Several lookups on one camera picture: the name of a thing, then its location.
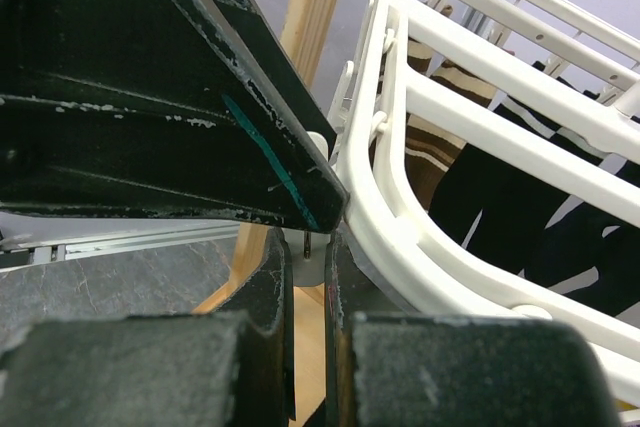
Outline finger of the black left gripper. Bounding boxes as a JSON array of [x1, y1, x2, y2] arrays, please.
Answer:
[[1, 0, 348, 233]]

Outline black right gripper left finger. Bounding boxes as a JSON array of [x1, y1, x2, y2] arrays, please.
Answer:
[[1, 228, 295, 426]]

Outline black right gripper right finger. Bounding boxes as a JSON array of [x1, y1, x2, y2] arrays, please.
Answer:
[[325, 234, 619, 426]]

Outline white plastic clip hanger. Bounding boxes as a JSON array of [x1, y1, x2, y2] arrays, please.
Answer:
[[329, 0, 639, 404]]

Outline black sock white stripes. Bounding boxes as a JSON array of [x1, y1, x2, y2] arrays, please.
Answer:
[[429, 60, 640, 278]]

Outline wooden drying rack stand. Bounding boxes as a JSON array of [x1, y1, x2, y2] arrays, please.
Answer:
[[194, 0, 337, 426]]

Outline brown striped sock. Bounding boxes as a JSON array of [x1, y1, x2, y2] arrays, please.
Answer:
[[405, 37, 497, 209]]

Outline plain black sock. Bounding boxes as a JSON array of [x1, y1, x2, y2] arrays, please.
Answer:
[[524, 203, 639, 316]]

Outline aluminium rail frame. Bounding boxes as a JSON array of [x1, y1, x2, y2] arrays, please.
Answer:
[[1, 220, 239, 273]]

